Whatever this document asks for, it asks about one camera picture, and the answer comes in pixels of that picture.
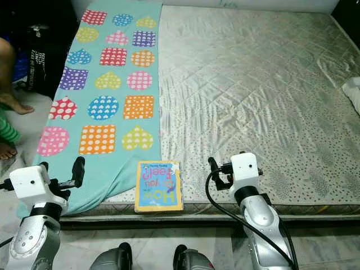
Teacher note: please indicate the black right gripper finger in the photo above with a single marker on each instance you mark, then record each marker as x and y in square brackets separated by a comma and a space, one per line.
[213, 166]

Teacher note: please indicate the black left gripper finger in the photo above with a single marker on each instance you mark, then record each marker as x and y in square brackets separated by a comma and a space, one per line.
[42, 166]
[78, 171]

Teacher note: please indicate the blue yellow children's book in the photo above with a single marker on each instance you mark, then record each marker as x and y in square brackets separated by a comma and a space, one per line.
[158, 188]

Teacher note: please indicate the white pillow with green tree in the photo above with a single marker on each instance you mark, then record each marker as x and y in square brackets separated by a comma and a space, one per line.
[352, 93]

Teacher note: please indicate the green plastic stool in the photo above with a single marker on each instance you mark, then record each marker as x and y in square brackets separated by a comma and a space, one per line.
[8, 129]

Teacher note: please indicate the teal blanket with coloured shapes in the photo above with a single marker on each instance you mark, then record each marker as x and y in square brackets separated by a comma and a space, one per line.
[107, 107]

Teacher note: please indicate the silver robot left leg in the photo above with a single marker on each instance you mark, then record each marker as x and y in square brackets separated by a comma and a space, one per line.
[112, 259]

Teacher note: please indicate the beige quilted mattress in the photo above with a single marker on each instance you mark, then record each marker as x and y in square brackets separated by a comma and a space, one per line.
[253, 84]

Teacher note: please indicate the blue plastic container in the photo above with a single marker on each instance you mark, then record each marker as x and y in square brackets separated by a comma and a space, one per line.
[23, 64]

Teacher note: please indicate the person in grey shorts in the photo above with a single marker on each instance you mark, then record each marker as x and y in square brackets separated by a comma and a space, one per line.
[8, 67]

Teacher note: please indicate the black bag with white print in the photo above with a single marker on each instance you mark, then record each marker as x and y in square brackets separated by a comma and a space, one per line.
[48, 62]

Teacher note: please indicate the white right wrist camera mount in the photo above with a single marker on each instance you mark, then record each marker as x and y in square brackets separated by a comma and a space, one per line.
[244, 167]

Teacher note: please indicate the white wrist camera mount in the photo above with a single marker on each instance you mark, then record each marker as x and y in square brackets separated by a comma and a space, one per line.
[34, 185]
[244, 167]

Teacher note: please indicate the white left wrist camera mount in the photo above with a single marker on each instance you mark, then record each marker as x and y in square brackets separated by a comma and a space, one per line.
[34, 185]

